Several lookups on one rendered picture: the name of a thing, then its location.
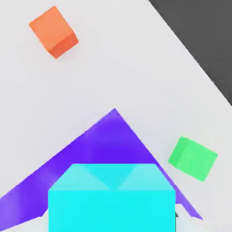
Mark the small green cube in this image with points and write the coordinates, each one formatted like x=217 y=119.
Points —
x=193 y=159

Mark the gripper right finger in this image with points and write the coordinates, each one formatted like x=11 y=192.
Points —
x=184 y=223

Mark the small cyan cube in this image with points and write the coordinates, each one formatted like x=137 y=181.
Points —
x=111 y=208

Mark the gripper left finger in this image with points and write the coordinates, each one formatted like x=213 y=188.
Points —
x=36 y=225

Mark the small orange cube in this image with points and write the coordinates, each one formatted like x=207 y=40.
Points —
x=52 y=30

